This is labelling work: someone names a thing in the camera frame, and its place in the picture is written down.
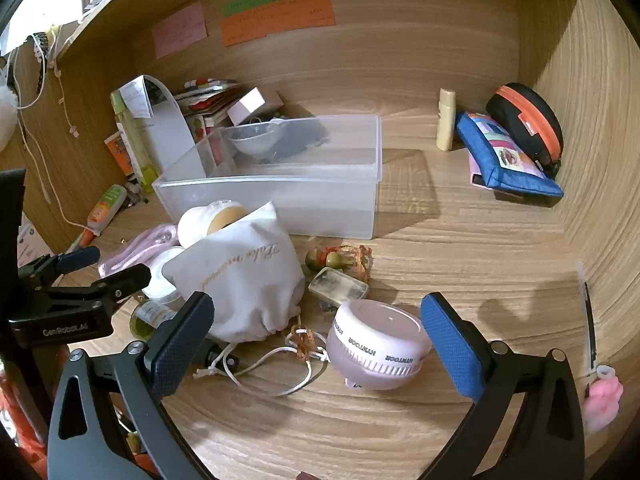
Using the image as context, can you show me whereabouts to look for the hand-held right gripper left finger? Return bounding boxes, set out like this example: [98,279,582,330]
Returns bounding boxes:
[47,291,216,480]

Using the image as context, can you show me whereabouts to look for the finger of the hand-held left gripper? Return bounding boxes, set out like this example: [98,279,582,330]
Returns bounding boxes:
[37,262,152,307]
[17,246,101,291]

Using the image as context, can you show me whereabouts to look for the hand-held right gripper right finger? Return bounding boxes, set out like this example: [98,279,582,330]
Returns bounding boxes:
[420,292,586,480]

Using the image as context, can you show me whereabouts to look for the white plastic cup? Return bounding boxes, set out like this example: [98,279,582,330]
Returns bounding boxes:
[142,247,186,306]

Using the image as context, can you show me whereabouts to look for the pink round gadget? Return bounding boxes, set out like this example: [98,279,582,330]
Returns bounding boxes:
[326,300,433,391]

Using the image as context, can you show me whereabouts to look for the white drawstring bag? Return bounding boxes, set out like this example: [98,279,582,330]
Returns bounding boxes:
[161,201,328,397]

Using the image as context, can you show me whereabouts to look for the white tape roll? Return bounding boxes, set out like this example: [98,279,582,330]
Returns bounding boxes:
[177,200,249,248]

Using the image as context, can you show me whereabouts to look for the gourd charm with orange cord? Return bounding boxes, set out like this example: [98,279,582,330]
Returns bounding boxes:
[305,244,373,283]

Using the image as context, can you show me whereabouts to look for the clear plastic storage box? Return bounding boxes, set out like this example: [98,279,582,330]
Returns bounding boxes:
[151,114,383,240]

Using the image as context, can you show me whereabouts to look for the wooden desktop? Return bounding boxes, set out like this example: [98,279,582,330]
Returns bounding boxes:
[65,145,601,480]

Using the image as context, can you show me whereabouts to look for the green glass bottle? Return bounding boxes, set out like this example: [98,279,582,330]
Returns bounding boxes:
[129,300,176,338]

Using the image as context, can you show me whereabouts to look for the orange and white tube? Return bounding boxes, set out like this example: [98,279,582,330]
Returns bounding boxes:
[75,184,128,253]

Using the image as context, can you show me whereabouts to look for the orange cloth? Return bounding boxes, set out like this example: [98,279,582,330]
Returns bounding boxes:
[0,360,51,466]

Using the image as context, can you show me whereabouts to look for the small orange box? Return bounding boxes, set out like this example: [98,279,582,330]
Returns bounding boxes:
[104,131,136,177]

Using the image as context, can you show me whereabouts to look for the black pen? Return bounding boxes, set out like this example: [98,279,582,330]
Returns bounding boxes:
[577,260,599,376]

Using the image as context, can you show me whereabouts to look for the white curved file holder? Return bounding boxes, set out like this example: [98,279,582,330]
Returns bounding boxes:
[120,75,206,181]

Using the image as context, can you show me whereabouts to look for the pink plush charm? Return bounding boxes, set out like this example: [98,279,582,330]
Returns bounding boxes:
[585,366,625,433]

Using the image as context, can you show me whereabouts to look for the pink flat case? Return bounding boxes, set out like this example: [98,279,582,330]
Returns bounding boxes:
[469,152,501,188]

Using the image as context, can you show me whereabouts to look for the blue patterned pouch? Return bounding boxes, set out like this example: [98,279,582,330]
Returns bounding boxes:
[455,111,565,198]

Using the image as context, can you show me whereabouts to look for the stack of books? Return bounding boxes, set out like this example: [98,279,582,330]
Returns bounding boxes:
[172,78,241,141]

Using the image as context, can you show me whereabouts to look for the small white box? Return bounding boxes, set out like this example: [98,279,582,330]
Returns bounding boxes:
[227,86,283,126]

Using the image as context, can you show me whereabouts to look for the cream plastic bottle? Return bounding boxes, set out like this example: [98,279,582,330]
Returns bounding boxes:
[436,87,457,151]

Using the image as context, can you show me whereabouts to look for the black round pouch orange zipper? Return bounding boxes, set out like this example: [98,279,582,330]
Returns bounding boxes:
[486,82,565,178]

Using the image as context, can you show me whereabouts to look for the pink paper note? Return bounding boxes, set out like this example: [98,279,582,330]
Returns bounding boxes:
[151,1,207,59]

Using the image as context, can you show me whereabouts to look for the orange paper note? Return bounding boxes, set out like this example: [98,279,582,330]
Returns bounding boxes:
[218,0,335,47]

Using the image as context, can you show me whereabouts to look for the pink coiled cable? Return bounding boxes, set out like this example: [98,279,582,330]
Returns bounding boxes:
[97,225,178,281]

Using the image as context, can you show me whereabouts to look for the white cable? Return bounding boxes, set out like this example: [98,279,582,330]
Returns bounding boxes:
[10,45,86,228]

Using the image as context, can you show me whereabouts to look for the orange braided cord knot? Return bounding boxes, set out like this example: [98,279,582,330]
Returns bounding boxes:
[290,325,319,362]

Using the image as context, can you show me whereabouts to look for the beaded string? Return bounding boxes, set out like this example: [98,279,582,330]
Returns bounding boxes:
[52,67,80,137]

